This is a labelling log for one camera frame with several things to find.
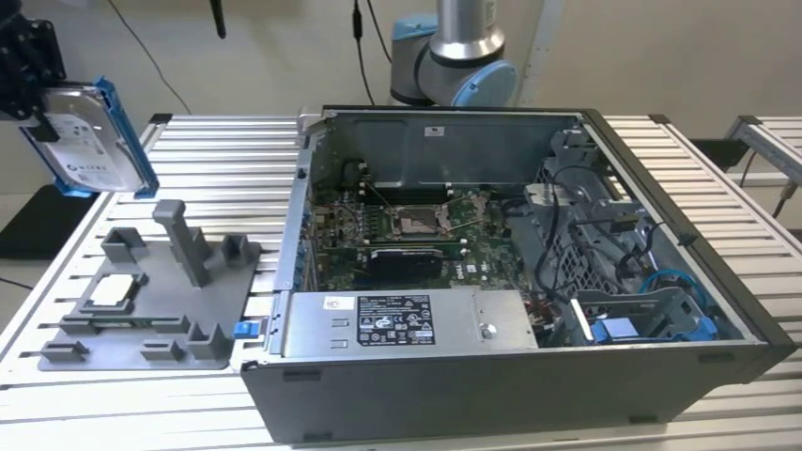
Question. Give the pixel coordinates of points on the hard disk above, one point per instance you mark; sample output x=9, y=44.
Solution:
x=88, y=150

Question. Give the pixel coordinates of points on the black RAM slot row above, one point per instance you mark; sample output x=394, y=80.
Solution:
x=407, y=189

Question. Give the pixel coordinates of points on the green RAM stick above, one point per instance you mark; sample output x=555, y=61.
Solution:
x=126, y=322

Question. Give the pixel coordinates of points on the green motherboard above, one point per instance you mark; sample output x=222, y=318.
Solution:
x=489, y=263

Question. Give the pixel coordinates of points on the grey metal drive cage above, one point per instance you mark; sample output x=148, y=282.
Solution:
x=589, y=221

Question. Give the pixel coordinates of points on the silver CPU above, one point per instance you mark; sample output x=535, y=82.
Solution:
x=112, y=289

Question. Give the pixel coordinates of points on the black floor stand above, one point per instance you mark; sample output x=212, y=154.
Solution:
x=44, y=221

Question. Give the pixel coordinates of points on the CPU socket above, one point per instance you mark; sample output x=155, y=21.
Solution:
x=414, y=220

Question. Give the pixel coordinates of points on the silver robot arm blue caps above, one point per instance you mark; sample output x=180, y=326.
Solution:
x=463, y=28

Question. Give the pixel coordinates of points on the grey plastic parts rack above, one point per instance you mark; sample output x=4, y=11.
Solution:
x=156, y=291

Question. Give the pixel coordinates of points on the silver power supply unit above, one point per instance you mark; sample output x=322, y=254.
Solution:
x=407, y=324

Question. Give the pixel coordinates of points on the dark grey PC case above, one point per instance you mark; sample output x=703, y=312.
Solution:
x=438, y=399

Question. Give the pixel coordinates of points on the black heatsink shroud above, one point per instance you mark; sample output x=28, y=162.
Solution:
x=404, y=268

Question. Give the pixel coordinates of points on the blue carrier in bay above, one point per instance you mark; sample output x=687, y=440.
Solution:
x=617, y=329

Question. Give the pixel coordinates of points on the metal slat side table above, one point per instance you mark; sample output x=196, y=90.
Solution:
x=777, y=136

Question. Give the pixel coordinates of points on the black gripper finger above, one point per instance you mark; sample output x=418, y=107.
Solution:
x=44, y=128

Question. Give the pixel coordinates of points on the blue case latch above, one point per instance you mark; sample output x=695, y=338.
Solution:
x=246, y=329

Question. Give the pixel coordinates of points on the black box under table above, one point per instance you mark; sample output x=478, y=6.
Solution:
x=721, y=150

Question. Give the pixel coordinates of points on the black expansion slot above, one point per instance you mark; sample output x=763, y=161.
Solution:
x=414, y=242

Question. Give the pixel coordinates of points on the grey disk bay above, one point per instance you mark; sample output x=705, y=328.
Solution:
x=626, y=305

